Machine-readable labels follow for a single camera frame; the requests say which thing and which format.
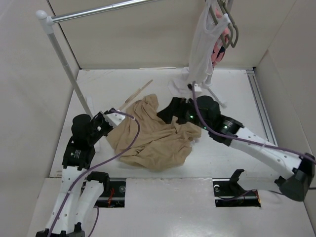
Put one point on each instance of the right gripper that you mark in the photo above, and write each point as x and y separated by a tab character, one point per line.
179	104

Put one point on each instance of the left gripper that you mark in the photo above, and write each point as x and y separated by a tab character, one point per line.
100	116

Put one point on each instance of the beige t shirt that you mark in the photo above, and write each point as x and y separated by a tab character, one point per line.
148	141

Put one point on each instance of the wooden clothes hanger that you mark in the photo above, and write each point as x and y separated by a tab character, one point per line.
134	95

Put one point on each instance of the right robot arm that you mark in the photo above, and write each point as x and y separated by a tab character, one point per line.
292	172

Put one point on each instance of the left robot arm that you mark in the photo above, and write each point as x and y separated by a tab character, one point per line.
80	187

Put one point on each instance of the grey clothes hanger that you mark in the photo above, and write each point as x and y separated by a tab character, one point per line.
232	37

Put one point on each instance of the pink patterned garment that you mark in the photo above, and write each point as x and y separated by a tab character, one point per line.
219	50

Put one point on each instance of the white tank top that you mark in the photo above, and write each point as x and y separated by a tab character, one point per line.
207	39

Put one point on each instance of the white clothes rack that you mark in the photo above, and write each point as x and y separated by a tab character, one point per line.
64	61

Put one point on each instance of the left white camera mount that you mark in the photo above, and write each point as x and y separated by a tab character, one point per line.
113	118

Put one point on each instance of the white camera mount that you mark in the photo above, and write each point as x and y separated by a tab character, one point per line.
195	87
113	118

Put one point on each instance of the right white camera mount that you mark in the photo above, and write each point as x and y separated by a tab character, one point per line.
195	87

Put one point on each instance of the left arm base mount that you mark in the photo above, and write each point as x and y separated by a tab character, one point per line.
113	195

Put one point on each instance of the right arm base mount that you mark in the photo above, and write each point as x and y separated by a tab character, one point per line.
228	194

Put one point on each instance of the aluminium rail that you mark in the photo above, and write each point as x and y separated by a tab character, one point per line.
263	114

